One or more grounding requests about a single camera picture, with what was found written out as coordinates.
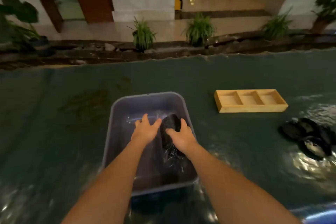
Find potted green grass plant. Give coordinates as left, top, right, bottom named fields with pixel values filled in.
left=127, top=16, right=157, bottom=53
left=182, top=12, right=217, bottom=47
left=261, top=8, right=293, bottom=41

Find blue table edge strip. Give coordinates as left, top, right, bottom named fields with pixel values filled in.
left=290, top=203, right=336, bottom=224

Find black lids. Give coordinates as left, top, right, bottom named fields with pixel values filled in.
left=159, top=114, right=182, bottom=151

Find person's left hand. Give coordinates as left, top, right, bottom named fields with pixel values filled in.
left=131, top=113, right=162, bottom=146

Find dark green table cover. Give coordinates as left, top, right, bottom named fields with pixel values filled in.
left=0, top=48, right=336, bottom=224

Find person's right hand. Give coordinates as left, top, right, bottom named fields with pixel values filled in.
left=166, top=118, right=198, bottom=155

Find grey-purple plastic bin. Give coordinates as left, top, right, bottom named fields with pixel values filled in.
left=101, top=91, right=199, bottom=197

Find wooden three-compartment tray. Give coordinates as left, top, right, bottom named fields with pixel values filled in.
left=213, top=89, right=289, bottom=113

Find large-leaf dark green plant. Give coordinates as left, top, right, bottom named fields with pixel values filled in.
left=0, top=0, right=49, bottom=48

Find black round lid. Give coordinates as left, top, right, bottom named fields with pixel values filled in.
left=278, top=121, right=302, bottom=140
left=298, top=117, right=320, bottom=134
left=317, top=126, right=336, bottom=153
left=299, top=137, right=326, bottom=161

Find person's left forearm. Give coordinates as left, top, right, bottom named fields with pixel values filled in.
left=61, top=138, right=148, bottom=224

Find dark stone planter bed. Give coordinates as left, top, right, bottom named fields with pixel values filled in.
left=0, top=31, right=336, bottom=71

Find person's right forearm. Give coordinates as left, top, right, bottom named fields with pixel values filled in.
left=185, top=142, right=302, bottom=224

